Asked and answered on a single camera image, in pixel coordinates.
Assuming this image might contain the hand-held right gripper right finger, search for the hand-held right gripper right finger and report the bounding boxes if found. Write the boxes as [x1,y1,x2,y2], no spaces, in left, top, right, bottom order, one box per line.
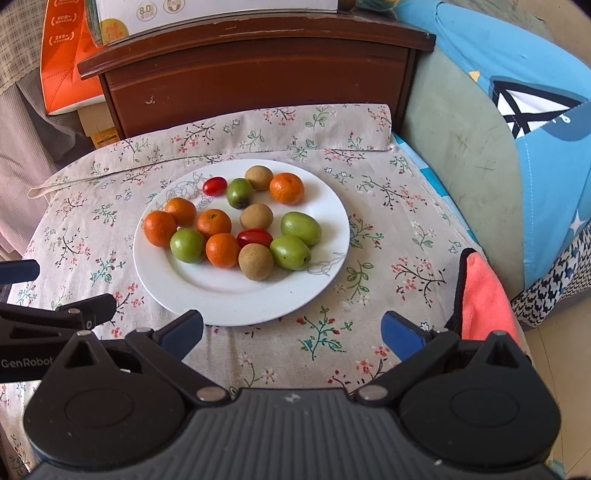
[353,310,534,407]

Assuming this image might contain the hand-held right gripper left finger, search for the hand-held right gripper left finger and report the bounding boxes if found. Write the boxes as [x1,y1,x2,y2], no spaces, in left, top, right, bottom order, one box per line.
[58,310,232,407]

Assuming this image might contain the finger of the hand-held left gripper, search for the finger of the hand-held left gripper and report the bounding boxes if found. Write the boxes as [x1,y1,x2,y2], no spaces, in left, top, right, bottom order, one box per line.
[0,260,41,284]
[0,294,116,384]

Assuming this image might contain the white round plate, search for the white round plate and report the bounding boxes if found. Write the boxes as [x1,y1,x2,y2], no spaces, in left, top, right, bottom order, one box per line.
[133,158,351,327]

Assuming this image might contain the small orange tangerine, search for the small orange tangerine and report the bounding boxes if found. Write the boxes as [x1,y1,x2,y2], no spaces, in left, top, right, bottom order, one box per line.
[196,209,232,238]
[165,198,198,227]
[143,210,177,248]
[205,233,241,269]
[269,172,305,206]

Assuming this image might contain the brown longan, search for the brown longan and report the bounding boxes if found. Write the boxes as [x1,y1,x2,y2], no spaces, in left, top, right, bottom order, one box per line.
[238,243,274,281]
[245,165,274,191]
[240,203,274,232]

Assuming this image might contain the reddish green jujube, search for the reddish green jujube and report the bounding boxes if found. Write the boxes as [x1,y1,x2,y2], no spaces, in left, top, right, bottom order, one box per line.
[226,178,255,210]

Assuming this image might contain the floral tablecloth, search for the floral tablecloth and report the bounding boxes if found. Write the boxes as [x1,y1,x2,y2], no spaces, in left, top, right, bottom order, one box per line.
[0,104,532,480]

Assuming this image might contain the coral cloth with black trim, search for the coral cloth with black trim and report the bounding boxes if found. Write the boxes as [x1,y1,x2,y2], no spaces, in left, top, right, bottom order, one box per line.
[445,248,532,356]

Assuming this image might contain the grey checked cloth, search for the grey checked cloth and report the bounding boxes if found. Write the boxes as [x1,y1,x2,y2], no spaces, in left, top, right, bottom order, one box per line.
[0,69,98,259]

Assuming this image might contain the houndstooth fabric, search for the houndstooth fabric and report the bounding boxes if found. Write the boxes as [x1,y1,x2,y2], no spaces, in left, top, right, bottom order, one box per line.
[510,228,591,328]

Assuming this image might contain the brown cardboard box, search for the brown cardboard box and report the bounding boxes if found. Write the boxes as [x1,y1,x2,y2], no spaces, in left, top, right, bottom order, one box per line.
[76,99,123,151]

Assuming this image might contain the light blue sheet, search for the light blue sheet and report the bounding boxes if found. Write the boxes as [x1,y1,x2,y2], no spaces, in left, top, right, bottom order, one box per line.
[392,134,478,241]

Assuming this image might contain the orange printed box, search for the orange printed box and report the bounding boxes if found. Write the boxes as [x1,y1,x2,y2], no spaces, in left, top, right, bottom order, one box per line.
[39,0,109,116]

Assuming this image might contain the green cushion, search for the green cushion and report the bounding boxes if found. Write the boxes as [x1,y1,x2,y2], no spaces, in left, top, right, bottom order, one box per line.
[402,46,527,296]

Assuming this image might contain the beige checked cloth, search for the beige checked cloth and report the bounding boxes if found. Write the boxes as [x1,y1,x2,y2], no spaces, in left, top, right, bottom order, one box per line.
[0,0,51,93]

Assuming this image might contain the brown wooden cabinet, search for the brown wooden cabinet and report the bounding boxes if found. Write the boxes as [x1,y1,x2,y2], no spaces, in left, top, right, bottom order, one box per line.
[76,11,437,139]

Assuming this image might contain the blue printed cushion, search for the blue printed cushion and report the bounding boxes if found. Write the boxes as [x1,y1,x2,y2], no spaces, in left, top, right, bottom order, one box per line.
[394,0,591,287]

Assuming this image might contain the white printed carton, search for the white printed carton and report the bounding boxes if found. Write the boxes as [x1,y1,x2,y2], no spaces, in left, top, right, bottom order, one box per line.
[85,0,340,47]

